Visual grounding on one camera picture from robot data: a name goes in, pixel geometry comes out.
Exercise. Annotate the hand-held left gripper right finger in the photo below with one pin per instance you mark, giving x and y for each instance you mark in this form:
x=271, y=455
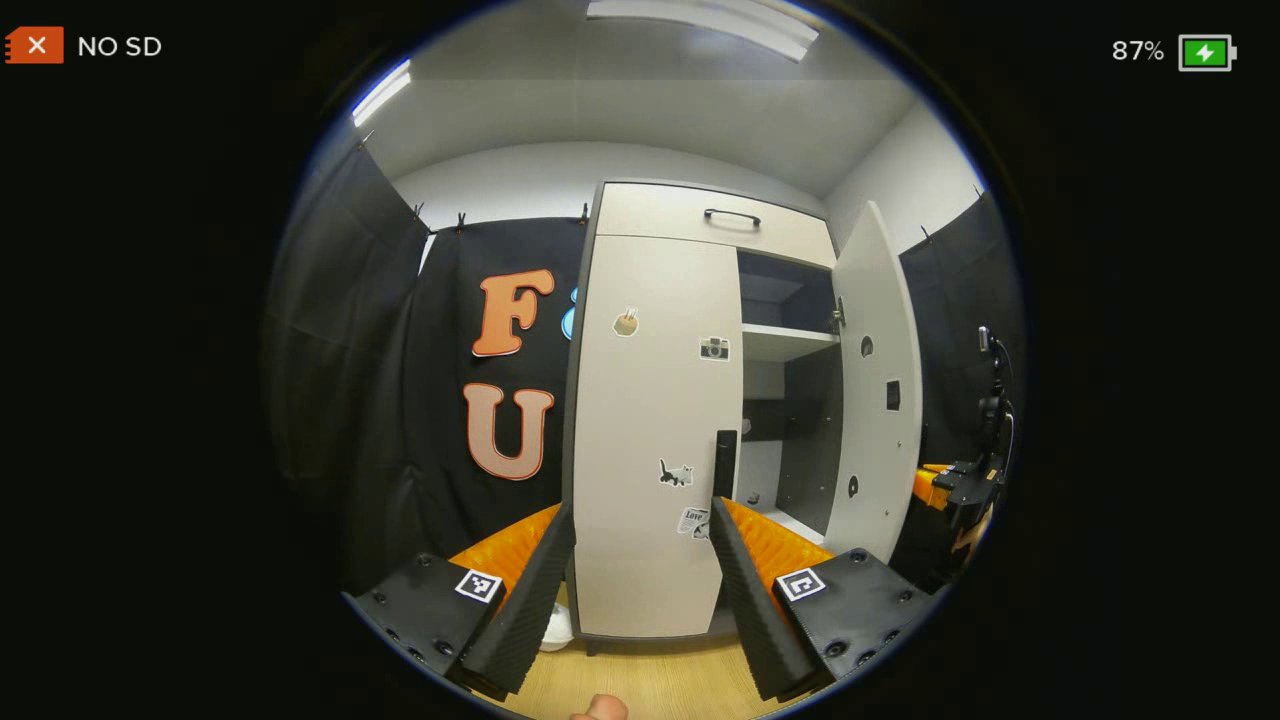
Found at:
x=760, y=610

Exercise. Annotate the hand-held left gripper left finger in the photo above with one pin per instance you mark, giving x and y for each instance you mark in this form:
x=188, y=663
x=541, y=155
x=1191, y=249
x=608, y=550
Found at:
x=530, y=610

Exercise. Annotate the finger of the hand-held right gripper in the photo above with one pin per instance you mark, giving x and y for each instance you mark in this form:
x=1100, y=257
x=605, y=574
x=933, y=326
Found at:
x=930, y=487

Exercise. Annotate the light grey cabinet door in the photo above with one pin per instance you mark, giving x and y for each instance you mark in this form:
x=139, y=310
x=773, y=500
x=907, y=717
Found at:
x=880, y=450
x=650, y=450

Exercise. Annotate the grey double-door shoe cabinet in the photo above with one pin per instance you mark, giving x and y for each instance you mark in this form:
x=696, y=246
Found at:
x=810, y=430

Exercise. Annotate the white cabinet shelf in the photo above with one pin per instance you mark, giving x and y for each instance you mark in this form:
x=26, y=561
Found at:
x=785, y=343
x=795, y=522

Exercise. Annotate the light grey cabinet drawer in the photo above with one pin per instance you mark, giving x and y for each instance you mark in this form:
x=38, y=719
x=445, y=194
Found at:
x=680, y=215

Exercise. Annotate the white round object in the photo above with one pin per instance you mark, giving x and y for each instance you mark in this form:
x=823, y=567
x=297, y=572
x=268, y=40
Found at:
x=557, y=630

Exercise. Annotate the black backdrop cloth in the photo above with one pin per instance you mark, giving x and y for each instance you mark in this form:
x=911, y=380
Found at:
x=400, y=320

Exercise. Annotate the wide ceiling light panel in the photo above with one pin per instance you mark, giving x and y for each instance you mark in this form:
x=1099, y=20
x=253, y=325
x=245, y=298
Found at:
x=710, y=22

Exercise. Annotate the narrow ceiling light strip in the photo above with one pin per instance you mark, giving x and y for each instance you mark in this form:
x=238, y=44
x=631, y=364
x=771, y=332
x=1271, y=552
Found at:
x=382, y=92

